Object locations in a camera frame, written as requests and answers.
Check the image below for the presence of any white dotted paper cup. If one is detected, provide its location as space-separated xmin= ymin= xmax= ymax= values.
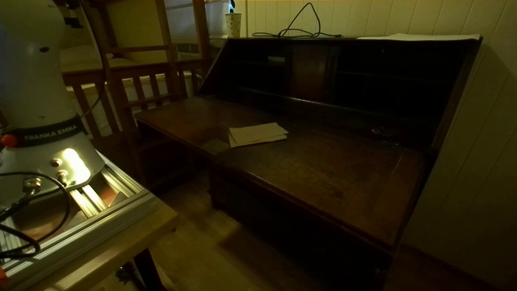
xmin=224 ymin=13 xmax=241 ymax=38

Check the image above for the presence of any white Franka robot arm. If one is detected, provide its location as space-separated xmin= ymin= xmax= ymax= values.
xmin=0 ymin=0 xmax=103 ymax=188

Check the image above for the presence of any beige paper envelope stack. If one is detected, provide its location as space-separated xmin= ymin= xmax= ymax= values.
xmin=228 ymin=123 xmax=287 ymax=148

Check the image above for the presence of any dark wooden secretary desk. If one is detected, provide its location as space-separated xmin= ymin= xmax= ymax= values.
xmin=137 ymin=39 xmax=481 ymax=291

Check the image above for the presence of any wooden chair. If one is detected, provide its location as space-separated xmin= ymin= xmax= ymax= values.
xmin=55 ymin=0 xmax=207 ymax=188

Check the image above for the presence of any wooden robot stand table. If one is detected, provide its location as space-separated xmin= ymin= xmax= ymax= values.
xmin=26 ymin=201 xmax=179 ymax=291

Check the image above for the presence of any white paper sheet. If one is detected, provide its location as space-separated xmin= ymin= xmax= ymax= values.
xmin=357 ymin=33 xmax=481 ymax=42

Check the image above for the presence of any black cable on desk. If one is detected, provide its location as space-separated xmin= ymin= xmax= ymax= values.
xmin=250 ymin=0 xmax=344 ymax=41

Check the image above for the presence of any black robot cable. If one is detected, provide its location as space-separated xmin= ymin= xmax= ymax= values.
xmin=0 ymin=170 xmax=71 ymax=262

